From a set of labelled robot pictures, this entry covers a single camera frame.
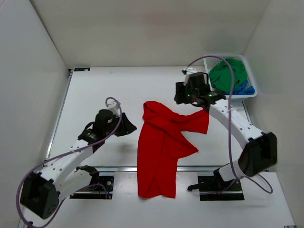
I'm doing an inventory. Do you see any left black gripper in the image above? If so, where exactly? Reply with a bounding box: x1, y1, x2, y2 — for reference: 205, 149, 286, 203
105, 111, 138, 135

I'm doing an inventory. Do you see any red t shirt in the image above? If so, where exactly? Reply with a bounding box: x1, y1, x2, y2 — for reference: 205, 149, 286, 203
137, 101, 209, 199

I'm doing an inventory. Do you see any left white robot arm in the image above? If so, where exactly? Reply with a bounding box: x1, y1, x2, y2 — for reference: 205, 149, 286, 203
19, 108, 137, 219

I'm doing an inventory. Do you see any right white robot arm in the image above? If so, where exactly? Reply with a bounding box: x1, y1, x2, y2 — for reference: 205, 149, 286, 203
174, 68, 277, 190

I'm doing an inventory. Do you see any green t shirt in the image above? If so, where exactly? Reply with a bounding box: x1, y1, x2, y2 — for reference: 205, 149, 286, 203
209, 58, 248, 95

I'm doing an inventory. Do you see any white plastic basket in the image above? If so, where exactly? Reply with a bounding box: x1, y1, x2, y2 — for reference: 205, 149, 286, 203
204, 54, 257, 102

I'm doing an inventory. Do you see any blue t shirt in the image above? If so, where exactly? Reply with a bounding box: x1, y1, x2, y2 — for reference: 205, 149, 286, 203
232, 80, 255, 95

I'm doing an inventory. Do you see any dark label sticker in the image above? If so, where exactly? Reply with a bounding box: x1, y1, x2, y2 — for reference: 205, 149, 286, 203
74, 67, 91, 72

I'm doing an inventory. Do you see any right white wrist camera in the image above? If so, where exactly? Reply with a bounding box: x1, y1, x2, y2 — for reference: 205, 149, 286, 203
182, 67, 197, 75

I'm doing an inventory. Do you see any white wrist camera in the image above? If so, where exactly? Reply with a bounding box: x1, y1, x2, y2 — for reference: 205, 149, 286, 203
182, 67, 197, 75
106, 101, 121, 117

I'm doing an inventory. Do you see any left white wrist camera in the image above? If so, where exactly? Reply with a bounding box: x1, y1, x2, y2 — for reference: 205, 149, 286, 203
106, 101, 121, 117

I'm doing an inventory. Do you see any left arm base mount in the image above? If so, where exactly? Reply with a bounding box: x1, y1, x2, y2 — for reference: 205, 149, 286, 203
69, 165, 114, 200

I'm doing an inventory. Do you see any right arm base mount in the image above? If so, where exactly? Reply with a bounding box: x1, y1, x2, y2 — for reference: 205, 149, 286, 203
187, 174, 245, 201

